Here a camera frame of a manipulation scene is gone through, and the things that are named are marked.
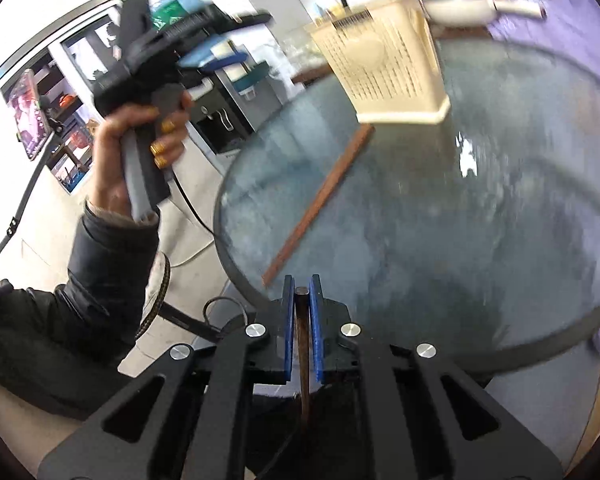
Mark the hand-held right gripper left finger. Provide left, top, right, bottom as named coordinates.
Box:
left=37, top=275, right=297, bottom=480

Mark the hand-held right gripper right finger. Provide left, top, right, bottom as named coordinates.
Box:
left=309, top=274, right=566, bottom=480

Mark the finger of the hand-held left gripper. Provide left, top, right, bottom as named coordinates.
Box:
left=172, top=10, right=272, bottom=36
left=177, top=50, right=248, bottom=86

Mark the brown wooden chopstick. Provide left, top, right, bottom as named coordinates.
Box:
left=294, top=286, right=312, bottom=426
left=262, top=124, right=376, bottom=286

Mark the yellow plastic utensil basket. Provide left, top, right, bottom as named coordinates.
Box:
left=310, top=0, right=452, bottom=126

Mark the person's left forearm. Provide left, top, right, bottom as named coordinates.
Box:
left=0, top=200, right=162, bottom=418

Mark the person's left hand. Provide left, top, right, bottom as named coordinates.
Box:
left=87, top=105, right=193, bottom=221

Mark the grey water dispenser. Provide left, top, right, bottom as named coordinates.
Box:
left=177, top=65, right=273, bottom=156

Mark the clear plastic bag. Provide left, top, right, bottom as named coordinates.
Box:
left=257, top=27, right=331, bottom=78

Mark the cluttered shelf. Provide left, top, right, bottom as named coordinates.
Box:
left=42, top=90, right=103, bottom=195

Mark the smartphone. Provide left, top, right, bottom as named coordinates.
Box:
left=7, top=69, right=48, bottom=161

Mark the white round stool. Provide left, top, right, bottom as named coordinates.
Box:
left=135, top=252, right=216, bottom=343

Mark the black tripod stand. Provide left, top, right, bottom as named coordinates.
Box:
left=0, top=95, right=66, bottom=278

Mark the purple floral cloth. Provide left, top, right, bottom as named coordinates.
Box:
left=485, top=0, right=600, bottom=361

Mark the black cable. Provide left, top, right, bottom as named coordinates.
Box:
left=204, top=296, right=256, bottom=331
left=170, top=170, right=231, bottom=241

